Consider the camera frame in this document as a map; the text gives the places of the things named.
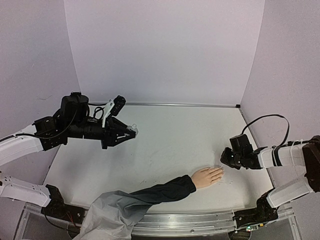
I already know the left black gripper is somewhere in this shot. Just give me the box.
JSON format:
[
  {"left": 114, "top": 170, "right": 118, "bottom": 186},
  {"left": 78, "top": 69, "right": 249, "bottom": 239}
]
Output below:
[{"left": 67, "top": 118, "right": 137, "bottom": 150}]

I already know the clear nail polish bottle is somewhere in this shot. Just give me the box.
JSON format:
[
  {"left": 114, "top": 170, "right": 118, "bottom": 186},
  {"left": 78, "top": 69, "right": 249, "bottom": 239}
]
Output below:
[{"left": 126, "top": 123, "right": 139, "bottom": 135}]

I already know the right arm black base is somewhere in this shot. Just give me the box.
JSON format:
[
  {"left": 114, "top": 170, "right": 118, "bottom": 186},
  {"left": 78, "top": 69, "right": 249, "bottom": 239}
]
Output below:
[{"left": 232, "top": 190, "right": 278, "bottom": 230}]

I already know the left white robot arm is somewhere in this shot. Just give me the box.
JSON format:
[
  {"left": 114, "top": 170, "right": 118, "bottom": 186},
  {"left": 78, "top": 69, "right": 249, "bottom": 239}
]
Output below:
[{"left": 0, "top": 92, "right": 138, "bottom": 166}]

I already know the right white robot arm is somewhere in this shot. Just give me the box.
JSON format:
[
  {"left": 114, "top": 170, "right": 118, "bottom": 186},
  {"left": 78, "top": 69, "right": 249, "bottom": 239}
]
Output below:
[{"left": 220, "top": 134, "right": 320, "bottom": 209}]

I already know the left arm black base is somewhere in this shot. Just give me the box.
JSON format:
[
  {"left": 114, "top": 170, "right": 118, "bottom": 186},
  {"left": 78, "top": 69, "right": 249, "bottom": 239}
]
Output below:
[{"left": 41, "top": 184, "right": 86, "bottom": 234}]

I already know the mannequin hand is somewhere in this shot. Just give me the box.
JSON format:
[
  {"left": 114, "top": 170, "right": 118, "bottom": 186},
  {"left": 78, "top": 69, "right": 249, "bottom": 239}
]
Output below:
[{"left": 191, "top": 167, "right": 224, "bottom": 189}]

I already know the black and grey sleeve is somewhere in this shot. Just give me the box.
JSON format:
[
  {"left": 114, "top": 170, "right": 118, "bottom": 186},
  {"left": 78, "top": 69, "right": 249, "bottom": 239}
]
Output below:
[{"left": 74, "top": 175, "right": 196, "bottom": 240}]

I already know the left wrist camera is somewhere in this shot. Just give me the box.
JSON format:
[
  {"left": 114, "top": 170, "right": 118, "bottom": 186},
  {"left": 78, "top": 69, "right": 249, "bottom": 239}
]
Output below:
[{"left": 102, "top": 95, "right": 126, "bottom": 128}]

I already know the left black camera cable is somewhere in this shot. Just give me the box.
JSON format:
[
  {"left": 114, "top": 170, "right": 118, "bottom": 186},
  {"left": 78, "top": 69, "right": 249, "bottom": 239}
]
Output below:
[{"left": 87, "top": 101, "right": 111, "bottom": 121}]

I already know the black camera cable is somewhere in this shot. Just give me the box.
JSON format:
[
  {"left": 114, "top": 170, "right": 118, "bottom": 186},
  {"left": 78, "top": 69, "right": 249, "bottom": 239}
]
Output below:
[
  {"left": 243, "top": 114, "right": 291, "bottom": 148},
  {"left": 87, "top": 101, "right": 111, "bottom": 121}
]

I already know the right black camera cable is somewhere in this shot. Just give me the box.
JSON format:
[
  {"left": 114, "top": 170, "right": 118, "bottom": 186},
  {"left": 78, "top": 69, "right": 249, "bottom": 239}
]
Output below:
[{"left": 243, "top": 114, "right": 291, "bottom": 148}]

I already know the aluminium table back rail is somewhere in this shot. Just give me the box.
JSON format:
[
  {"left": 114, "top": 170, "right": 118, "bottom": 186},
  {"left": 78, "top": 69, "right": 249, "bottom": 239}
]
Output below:
[{"left": 126, "top": 102, "right": 241, "bottom": 109}]

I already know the aluminium table rail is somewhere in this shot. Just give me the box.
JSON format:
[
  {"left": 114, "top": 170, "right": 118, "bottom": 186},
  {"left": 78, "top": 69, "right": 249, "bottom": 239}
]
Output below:
[
  {"left": 14, "top": 203, "right": 301, "bottom": 240},
  {"left": 126, "top": 102, "right": 241, "bottom": 109}
]

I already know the aluminium table front rail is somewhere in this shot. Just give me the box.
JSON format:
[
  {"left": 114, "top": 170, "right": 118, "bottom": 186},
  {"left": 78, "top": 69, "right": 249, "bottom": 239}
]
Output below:
[{"left": 14, "top": 203, "right": 301, "bottom": 240}]

